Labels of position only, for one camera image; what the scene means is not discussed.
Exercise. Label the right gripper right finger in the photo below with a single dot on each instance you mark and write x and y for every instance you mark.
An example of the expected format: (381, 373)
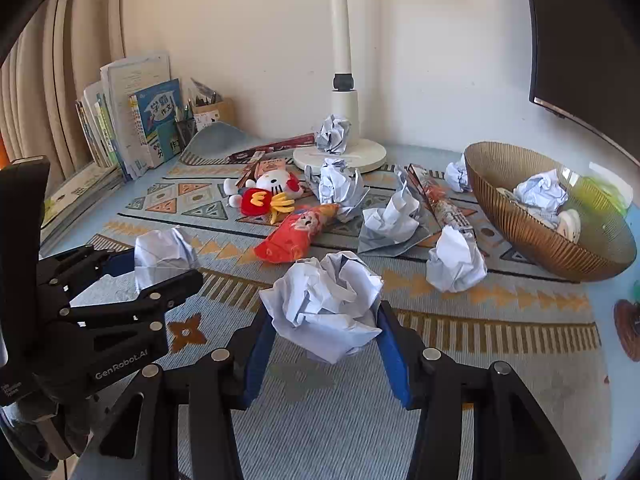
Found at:
(513, 438)

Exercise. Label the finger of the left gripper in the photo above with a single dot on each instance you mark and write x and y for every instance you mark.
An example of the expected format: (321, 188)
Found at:
(62, 277)
(128, 320)

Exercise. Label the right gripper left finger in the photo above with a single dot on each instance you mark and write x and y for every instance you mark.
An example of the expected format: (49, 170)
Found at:
(140, 436)

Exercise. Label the red printed plush pillow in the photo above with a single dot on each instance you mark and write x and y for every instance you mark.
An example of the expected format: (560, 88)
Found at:
(292, 239)

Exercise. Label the hello kitty plush toy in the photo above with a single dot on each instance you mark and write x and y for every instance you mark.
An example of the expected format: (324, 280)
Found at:
(272, 194)

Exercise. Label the paper ball large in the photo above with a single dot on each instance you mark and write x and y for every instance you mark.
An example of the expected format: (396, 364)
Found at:
(328, 307)

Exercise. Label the printed long carton box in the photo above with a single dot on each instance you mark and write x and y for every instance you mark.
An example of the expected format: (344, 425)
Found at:
(446, 213)

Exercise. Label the dark red long box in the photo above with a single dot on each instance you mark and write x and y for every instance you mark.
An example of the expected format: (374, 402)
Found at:
(302, 141)

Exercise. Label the crumpled paper near kitty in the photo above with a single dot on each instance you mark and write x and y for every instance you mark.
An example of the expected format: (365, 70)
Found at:
(161, 255)

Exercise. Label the flat lying books stack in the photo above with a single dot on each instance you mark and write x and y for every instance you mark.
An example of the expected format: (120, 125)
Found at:
(75, 196)

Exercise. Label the patterned blue woven mat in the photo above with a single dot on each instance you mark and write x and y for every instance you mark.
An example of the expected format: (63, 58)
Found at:
(329, 406)

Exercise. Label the standing books stack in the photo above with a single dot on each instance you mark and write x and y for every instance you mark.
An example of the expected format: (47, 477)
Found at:
(132, 110)

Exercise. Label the black mesh pen holder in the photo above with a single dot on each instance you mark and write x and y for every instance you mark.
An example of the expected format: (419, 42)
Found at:
(186, 129)

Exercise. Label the brown round coaster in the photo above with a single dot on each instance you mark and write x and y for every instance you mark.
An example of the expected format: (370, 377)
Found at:
(627, 321)

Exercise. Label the small orange box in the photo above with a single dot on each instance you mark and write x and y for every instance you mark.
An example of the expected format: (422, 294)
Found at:
(270, 164)

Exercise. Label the brown cardboard organizer box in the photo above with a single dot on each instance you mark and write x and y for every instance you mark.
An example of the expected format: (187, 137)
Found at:
(222, 111)

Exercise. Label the crumpled paper centre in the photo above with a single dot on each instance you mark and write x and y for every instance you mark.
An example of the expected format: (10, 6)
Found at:
(336, 183)

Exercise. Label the brown ribbed glass bowl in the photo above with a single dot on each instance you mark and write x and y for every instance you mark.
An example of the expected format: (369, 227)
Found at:
(549, 213)

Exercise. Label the crumpled paper on lamp base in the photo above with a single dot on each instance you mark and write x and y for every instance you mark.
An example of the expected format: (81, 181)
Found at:
(332, 137)

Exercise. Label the beige curtain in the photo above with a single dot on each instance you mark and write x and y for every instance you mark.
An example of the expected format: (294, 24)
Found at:
(58, 54)

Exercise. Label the white desk lamp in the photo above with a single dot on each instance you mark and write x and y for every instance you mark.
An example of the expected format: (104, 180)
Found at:
(362, 154)

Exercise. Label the crumpled paper by bowl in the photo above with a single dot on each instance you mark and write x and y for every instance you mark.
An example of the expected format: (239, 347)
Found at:
(456, 176)

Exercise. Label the black monitor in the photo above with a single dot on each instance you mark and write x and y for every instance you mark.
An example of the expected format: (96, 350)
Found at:
(585, 66)

